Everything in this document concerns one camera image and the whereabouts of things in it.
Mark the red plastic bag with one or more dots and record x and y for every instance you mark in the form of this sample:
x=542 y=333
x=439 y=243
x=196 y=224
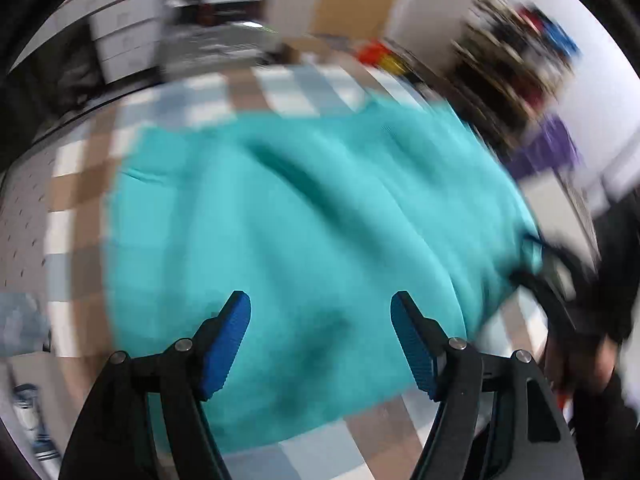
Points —
x=375 y=54

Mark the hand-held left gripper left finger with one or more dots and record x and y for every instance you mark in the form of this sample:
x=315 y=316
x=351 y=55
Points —
x=225 y=350

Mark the silver suitcase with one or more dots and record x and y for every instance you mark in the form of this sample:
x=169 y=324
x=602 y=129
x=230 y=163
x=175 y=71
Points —
x=220 y=47

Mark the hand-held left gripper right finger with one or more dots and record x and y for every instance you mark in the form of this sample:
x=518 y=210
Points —
x=415 y=350

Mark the white dotted mat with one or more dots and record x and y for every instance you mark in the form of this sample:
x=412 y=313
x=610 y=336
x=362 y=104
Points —
x=25 y=210

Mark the purple bag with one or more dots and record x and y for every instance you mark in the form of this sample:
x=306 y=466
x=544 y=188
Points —
x=545 y=147

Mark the grey white box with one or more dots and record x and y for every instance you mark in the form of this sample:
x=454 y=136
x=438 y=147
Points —
x=560 y=210

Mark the teal zip jacket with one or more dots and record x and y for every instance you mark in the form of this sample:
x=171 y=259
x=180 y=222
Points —
x=300 y=210

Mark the white desk with drawers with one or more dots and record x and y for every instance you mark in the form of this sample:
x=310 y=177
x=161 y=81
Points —
x=127 y=35

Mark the person's right hand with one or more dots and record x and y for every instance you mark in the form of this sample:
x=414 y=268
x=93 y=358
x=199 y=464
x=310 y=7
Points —
x=585 y=365

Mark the checked bed sheet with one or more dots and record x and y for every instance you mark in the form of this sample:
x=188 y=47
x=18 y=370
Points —
x=150 y=105

